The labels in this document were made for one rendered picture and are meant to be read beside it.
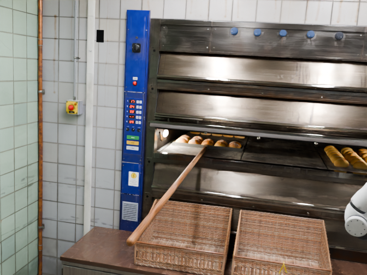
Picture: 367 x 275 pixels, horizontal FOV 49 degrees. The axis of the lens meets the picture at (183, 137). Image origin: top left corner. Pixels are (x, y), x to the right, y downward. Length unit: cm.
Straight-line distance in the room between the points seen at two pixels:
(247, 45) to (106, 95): 105
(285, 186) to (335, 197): 32
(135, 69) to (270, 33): 93
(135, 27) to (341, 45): 134
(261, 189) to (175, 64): 103
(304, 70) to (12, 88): 191
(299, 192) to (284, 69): 82
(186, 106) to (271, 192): 82
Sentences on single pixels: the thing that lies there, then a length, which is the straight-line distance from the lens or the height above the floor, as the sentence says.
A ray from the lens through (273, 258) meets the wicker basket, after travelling 282.
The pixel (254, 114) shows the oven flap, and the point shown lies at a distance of 270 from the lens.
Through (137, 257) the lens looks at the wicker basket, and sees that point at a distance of 257.
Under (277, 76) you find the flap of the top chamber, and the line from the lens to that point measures 269.
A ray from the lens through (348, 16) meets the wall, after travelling 275.
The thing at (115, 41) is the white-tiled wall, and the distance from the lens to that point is 290.
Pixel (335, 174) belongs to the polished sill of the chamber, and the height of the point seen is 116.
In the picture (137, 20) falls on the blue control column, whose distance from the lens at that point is 283.
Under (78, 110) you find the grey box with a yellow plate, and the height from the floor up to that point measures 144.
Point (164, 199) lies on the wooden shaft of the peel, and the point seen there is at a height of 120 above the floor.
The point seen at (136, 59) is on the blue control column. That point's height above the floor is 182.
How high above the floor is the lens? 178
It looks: 10 degrees down
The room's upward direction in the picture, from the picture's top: 4 degrees clockwise
